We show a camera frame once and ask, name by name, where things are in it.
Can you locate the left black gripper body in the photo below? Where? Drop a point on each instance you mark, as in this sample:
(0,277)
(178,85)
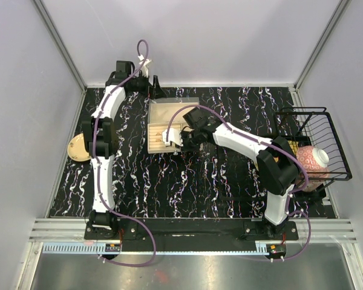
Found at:
(141,85)

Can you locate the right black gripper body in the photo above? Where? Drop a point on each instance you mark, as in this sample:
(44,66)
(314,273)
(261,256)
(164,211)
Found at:
(191,141)

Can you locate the beige ring tray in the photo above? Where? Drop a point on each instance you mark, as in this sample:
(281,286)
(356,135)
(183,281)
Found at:
(155,143)

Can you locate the beige jewelry drawer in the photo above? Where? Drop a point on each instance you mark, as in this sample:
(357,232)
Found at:
(163,112)

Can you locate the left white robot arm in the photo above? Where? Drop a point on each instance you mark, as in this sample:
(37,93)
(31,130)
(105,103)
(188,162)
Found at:
(101,140)

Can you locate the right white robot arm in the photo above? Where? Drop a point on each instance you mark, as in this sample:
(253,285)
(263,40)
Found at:
(275,160)

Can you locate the yellow patterned plate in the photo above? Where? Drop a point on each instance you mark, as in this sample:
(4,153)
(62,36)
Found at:
(76,149)

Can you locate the yellow woven bamboo plate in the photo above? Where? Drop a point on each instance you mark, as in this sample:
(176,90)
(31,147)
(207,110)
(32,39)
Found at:
(294,145)

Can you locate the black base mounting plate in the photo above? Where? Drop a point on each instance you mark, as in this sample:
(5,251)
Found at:
(247,229)

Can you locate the white pink patterned bowl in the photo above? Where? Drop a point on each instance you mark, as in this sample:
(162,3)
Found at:
(316,162)

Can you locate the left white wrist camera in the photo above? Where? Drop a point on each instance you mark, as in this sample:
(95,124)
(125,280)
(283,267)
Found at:
(144,64)

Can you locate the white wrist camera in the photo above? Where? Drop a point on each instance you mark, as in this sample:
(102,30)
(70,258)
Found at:
(144,64)
(171,137)

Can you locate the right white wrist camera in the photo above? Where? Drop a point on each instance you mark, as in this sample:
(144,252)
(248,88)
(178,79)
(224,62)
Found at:
(171,137)

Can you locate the black wire dish rack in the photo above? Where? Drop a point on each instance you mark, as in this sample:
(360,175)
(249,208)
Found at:
(313,126)

